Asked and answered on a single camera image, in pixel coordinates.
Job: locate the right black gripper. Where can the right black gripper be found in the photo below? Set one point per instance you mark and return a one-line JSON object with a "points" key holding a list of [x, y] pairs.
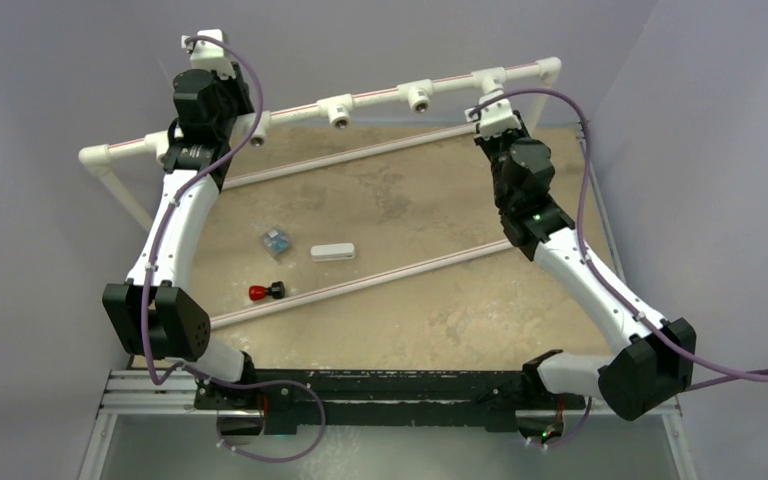
{"points": [[487, 144]]}

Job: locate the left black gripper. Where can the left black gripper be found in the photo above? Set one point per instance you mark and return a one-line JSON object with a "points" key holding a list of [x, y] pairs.
{"points": [[236, 86]]}

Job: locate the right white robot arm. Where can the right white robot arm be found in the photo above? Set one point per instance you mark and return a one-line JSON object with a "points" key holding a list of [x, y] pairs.
{"points": [[642, 371]]}

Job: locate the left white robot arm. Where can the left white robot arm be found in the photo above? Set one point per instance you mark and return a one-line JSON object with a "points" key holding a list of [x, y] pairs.
{"points": [[152, 312]]}

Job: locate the clear blue faucet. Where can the clear blue faucet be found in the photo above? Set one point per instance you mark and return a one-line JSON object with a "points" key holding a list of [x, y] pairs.
{"points": [[276, 241]]}

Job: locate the white plastic pipe piece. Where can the white plastic pipe piece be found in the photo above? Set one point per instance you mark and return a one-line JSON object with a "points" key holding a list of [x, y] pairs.
{"points": [[333, 252]]}

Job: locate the red and black faucet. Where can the red and black faucet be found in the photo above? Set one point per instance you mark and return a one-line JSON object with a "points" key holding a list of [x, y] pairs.
{"points": [[276, 290]]}

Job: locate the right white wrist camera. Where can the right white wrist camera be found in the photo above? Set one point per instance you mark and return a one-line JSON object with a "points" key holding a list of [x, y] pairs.
{"points": [[493, 116]]}

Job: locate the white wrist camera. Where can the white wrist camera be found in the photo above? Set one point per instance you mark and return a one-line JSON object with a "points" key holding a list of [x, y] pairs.
{"points": [[493, 116], [208, 56]]}

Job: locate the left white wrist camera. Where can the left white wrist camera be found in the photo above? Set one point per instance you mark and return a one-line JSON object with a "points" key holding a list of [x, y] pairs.
{"points": [[208, 56]]}

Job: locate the white PVC pipe frame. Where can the white PVC pipe frame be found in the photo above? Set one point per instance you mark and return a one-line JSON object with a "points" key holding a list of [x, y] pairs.
{"points": [[252, 129]]}

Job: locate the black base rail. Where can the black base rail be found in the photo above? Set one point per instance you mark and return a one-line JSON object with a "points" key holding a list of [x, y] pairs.
{"points": [[498, 401]]}

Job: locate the aluminium table frame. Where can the aluminium table frame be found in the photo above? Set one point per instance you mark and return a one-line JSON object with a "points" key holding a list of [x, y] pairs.
{"points": [[130, 391]]}

